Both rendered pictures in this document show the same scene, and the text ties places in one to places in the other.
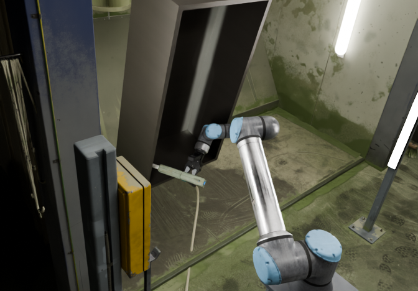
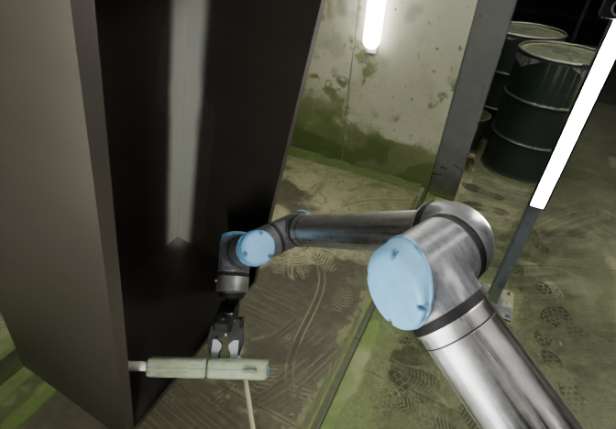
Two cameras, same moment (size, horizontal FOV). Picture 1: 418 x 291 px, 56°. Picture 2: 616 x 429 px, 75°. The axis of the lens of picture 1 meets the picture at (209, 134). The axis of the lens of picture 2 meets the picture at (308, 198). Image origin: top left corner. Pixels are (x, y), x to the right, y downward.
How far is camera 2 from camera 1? 1.36 m
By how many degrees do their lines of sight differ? 19
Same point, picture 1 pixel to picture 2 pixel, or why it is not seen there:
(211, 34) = (186, 22)
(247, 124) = (444, 262)
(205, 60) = (184, 90)
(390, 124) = (459, 135)
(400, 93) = (471, 89)
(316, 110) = (346, 137)
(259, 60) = not seen: hidden behind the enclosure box
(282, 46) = not seen: hidden behind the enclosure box
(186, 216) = (225, 399)
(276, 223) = not seen: outside the picture
